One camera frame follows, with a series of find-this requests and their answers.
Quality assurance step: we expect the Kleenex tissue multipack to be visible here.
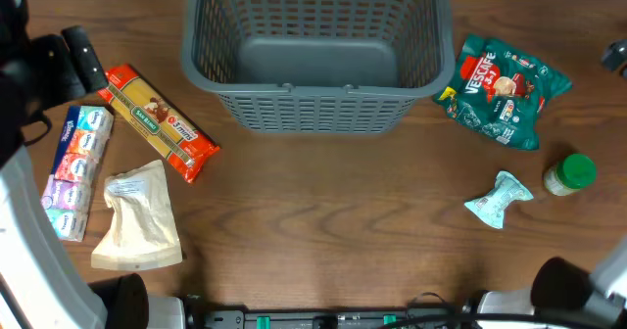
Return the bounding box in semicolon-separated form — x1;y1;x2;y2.
40;106;114;242

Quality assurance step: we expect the orange San Remo spaghetti pack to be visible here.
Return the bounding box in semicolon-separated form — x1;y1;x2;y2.
98;64;219;183

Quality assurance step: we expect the green lid glass jar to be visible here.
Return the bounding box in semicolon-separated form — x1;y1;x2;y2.
543;154;597;197

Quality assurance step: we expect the green Nescafe coffee bag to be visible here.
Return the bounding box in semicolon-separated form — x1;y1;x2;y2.
432;34;572;151

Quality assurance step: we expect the beige paper pouch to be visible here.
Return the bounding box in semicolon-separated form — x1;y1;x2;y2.
91;160;182;271

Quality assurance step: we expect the light teal snack packet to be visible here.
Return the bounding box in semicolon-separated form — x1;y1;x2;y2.
464;170;533;229

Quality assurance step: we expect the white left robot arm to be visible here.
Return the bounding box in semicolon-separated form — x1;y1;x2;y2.
1;0;186;329

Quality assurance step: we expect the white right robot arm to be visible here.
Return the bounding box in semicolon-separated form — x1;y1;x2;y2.
464;39;626;328

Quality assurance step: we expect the grey plastic lattice basket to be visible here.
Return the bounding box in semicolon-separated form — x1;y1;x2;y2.
181;0;455;134

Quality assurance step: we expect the black base rail with cables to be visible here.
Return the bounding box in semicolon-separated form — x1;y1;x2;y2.
185;294;627;329

